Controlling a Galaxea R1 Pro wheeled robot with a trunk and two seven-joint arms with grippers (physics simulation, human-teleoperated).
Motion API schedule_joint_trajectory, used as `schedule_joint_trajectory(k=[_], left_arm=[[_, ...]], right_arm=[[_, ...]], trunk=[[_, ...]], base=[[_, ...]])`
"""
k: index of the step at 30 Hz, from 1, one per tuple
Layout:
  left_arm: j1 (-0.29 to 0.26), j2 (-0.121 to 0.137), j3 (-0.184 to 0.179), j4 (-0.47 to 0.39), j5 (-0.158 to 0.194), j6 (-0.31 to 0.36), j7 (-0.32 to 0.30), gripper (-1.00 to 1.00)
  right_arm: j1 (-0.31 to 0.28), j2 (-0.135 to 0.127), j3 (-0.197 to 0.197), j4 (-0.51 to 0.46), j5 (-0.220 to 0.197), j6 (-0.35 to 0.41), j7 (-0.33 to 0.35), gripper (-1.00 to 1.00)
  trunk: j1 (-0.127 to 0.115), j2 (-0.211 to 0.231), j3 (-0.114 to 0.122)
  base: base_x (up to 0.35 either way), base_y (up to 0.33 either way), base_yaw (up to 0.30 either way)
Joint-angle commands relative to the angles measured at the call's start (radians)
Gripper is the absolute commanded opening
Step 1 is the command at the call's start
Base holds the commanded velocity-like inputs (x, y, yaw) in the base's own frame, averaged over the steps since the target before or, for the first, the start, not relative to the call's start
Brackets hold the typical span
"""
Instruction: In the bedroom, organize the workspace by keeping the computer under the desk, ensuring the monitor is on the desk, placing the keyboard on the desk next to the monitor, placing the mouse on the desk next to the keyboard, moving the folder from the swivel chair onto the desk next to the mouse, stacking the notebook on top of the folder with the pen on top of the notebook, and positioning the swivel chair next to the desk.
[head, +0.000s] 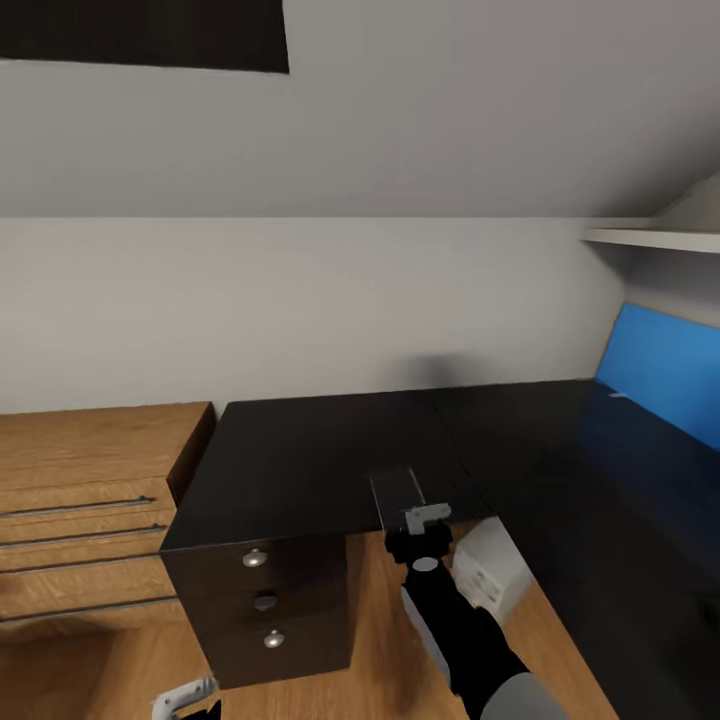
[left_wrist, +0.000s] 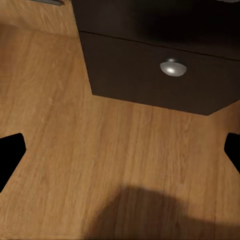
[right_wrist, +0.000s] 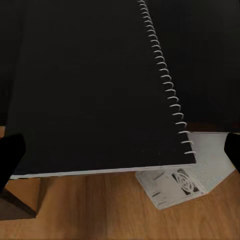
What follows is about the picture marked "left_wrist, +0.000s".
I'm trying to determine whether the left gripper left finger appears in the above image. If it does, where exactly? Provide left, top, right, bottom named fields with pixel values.
left=0, top=133, right=26, bottom=193

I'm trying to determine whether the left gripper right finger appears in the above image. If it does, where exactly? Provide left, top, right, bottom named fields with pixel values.
left=224, top=133, right=240, bottom=173

